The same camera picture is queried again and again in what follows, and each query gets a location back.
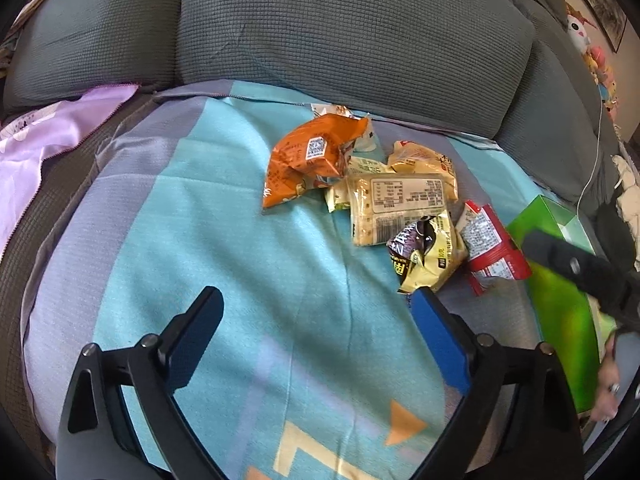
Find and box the white cable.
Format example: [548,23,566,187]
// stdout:
[575,105,604,211]

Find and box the yellow rice cracker packet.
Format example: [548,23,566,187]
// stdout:
[387,140,460,201]

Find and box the orange snack packet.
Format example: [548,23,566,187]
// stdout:
[261,112,371,209]

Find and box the grey sofa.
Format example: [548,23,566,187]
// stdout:
[0,0,636,480]

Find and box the pale yellow snack packet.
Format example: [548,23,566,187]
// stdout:
[324,155,396,213]

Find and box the white fluffy cloth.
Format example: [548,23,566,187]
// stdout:
[611,152,640,261]

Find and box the person's right hand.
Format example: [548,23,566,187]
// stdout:
[589,332,625,423]

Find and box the yellow and black snack packet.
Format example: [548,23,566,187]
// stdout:
[386,210,469,295]

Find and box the blue and grey patterned blanket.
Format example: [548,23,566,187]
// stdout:
[20,80,616,480]

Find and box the white snack packet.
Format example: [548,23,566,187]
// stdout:
[310,102,377,153]

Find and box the colourful plush toy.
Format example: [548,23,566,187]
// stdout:
[584,45,622,117]

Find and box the red snack packet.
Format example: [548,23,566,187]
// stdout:
[457,200,532,296]

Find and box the clear long biscuit packet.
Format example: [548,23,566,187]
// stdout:
[346,172,453,247]

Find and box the dark picture frame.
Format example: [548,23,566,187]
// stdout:
[569,0,628,53]

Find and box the white plush toy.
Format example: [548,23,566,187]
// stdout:
[566,4,597,52]

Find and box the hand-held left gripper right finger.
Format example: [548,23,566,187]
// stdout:
[409,286,586,480]

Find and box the purple cloth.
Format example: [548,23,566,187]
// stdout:
[0,84,140,256]

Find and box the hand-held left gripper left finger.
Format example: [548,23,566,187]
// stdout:
[55,286,231,480]

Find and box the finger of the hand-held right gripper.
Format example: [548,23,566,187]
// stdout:
[522,230,640,333]

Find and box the large grey sofa cushion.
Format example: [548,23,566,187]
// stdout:
[175,0,536,141]

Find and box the green cardboard box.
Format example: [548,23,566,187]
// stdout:
[507,195,618,413]

